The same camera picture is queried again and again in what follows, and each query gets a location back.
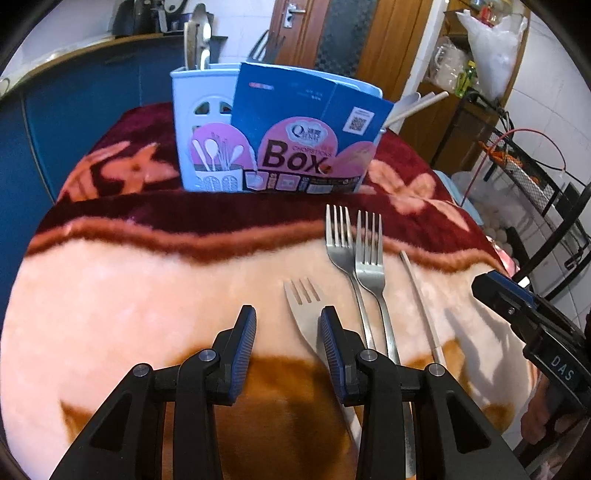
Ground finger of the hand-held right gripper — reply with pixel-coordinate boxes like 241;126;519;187
472;271;537;320

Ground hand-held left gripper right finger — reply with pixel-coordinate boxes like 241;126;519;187
320;306;532;480

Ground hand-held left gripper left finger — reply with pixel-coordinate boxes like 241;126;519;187
48;305;257;480

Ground small steel fork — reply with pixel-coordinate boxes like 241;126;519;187
283;278;326;358

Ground large steel fork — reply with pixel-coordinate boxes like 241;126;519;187
325;204;376;352
355;210;416;480

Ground beige plastic spoon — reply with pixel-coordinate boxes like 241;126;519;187
385;92;422;128

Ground light blue utensil holder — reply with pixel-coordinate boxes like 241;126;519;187
170;62;395;197

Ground thin wooden chopstick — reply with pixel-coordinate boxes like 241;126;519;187
184;21;197;71

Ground person's right hand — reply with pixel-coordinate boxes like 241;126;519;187
519;378;557;446

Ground plastic bag of eggs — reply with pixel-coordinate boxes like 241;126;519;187
450;171;523;260

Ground red and peach floral blanket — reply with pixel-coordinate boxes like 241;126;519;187
0;102;539;480

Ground light blue lidded container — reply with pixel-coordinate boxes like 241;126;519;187
433;170;465;206

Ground wooden shelf unit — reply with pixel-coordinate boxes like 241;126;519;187
397;0;513;168

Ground clear plastic pitcher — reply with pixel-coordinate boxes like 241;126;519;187
427;37;472;89

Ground white plastic bag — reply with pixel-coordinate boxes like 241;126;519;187
456;8;528;100

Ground wooden door with glass panel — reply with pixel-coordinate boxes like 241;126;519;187
268;0;437;109

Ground blue kitchen base cabinets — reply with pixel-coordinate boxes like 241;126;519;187
0;32;259;208

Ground black air fryer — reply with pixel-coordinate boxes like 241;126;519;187
113;0;162;35

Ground black wire rack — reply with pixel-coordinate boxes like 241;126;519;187
480;124;591;324

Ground red cable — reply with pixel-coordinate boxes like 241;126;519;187
462;129;568;209

